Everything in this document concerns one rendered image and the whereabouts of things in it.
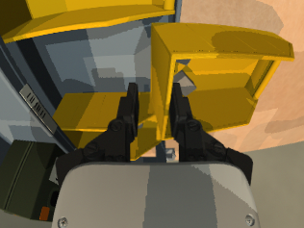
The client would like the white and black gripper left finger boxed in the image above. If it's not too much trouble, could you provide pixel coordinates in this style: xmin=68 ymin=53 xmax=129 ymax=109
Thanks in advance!
xmin=56 ymin=83 xmax=139 ymax=190

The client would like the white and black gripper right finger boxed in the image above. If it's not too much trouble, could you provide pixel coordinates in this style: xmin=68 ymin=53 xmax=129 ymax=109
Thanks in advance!
xmin=169 ymin=83 xmax=253 ymax=186

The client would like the grey shelf rack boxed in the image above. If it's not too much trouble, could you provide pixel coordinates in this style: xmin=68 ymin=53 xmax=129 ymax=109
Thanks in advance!
xmin=0 ymin=0 xmax=182 ymax=166

